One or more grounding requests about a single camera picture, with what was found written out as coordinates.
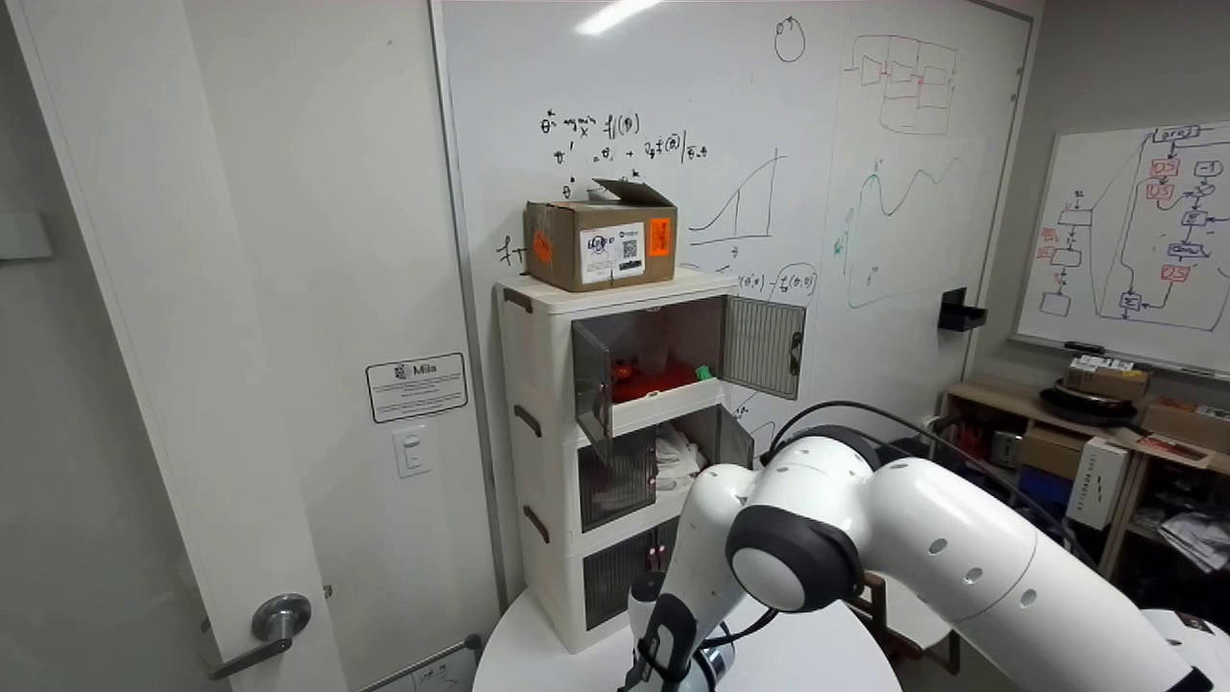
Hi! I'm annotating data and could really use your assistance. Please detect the white wall sign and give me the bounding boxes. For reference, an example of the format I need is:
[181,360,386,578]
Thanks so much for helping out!
[362,350,473,425]

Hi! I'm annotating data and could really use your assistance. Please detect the translucent cabinet door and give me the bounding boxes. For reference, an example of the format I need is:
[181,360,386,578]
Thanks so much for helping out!
[687,404,763,477]
[718,293,810,404]

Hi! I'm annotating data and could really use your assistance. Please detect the large wall whiteboard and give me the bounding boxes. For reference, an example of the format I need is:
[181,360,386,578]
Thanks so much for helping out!
[427,0,1043,607]

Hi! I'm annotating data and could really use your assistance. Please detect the silver door lever handle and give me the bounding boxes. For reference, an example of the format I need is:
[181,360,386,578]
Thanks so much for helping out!
[208,587,317,686]

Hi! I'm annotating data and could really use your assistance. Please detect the wooden storage shelf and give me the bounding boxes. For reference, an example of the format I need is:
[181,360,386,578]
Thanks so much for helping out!
[932,373,1230,587]

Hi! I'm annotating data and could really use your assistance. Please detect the brown cardboard box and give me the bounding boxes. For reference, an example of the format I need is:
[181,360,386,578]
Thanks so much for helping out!
[519,177,683,295]

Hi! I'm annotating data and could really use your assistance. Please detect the white plastic bag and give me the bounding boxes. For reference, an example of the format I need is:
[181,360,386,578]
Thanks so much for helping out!
[651,425,713,507]

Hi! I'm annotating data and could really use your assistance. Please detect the white three-tier cabinet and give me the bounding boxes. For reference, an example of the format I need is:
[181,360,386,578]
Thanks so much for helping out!
[491,265,763,652]

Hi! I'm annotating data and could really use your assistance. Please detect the black wall device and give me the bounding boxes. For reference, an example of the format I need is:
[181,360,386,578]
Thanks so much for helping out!
[934,284,993,338]

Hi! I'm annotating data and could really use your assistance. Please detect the black tray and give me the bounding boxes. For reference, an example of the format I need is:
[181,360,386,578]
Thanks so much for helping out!
[1034,381,1155,432]

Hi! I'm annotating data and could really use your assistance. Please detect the framed whiteboard with diagrams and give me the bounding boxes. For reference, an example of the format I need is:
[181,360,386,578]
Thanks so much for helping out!
[1012,120,1230,383]

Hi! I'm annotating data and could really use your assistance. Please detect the white room door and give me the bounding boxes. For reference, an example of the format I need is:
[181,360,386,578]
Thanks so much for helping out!
[0,0,353,692]

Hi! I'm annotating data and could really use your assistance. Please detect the red plastic bowls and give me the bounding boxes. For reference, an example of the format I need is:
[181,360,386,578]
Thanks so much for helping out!
[606,352,702,407]

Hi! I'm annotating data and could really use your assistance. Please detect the ribbed metal panel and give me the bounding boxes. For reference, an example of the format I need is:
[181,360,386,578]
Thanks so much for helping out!
[565,307,623,448]

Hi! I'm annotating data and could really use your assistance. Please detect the white box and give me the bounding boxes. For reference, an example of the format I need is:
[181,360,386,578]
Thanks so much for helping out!
[1064,433,1134,536]

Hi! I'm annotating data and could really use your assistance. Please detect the white light switch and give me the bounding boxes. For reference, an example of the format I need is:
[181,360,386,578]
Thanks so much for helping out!
[392,425,435,486]

